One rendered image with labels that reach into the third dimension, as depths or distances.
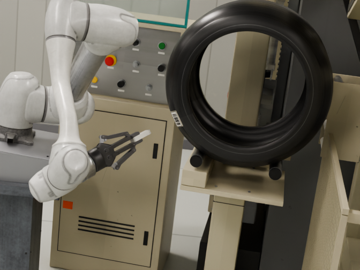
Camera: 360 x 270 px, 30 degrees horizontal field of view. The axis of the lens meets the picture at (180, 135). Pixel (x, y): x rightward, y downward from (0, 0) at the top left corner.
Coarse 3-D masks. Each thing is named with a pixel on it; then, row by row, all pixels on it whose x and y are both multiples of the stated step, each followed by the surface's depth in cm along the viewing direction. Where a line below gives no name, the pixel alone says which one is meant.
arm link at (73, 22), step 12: (60, 0) 225; (72, 0) 227; (48, 12) 225; (60, 12) 223; (72, 12) 224; (84, 12) 225; (48, 24) 223; (60, 24) 222; (72, 24) 224; (84, 24) 225; (48, 36) 223; (72, 36) 224; (84, 36) 228
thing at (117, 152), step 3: (129, 144) 226; (132, 144) 225; (135, 144) 225; (123, 147) 224; (126, 147) 224; (129, 147) 224; (117, 150) 223; (120, 150) 222; (123, 150) 223; (126, 150) 224; (114, 153) 221; (117, 153) 221; (120, 153) 222; (108, 156) 220; (111, 156) 220; (114, 156) 221
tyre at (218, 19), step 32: (256, 0) 235; (192, 32) 227; (224, 32) 222; (288, 32) 219; (192, 64) 227; (320, 64) 222; (192, 96) 258; (320, 96) 223; (192, 128) 233; (224, 128) 259; (256, 128) 258; (288, 128) 255; (224, 160) 236; (256, 160) 233
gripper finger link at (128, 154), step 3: (129, 150) 226; (132, 150) 225; (135, 150) 225; (126, 153) 225; (129, 153) 224; (132, 153) 224; (123, 156) 224; (126, 156) 223; (129, 156) 224; (120, 159) 224; (123, 159) 223; (126, 159) 223; (117, 162) 223; (120, 162) 222; (123, 162) 223; (117, 165) 222; (120, 165) 222; (117, 168) 221
